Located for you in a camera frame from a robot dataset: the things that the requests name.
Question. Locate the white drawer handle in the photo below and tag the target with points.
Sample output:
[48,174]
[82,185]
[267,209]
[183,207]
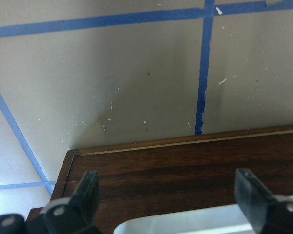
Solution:
[215,220]

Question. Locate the wooden drawer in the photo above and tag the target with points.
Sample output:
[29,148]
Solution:
[185,180]

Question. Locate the dark brown cabinet frame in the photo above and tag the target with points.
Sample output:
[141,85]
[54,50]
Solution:
[161,143]

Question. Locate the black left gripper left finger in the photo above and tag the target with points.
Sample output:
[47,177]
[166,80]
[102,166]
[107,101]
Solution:
[84,200]

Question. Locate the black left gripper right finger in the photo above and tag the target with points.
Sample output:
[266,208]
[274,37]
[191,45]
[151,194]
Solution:
[266,213]

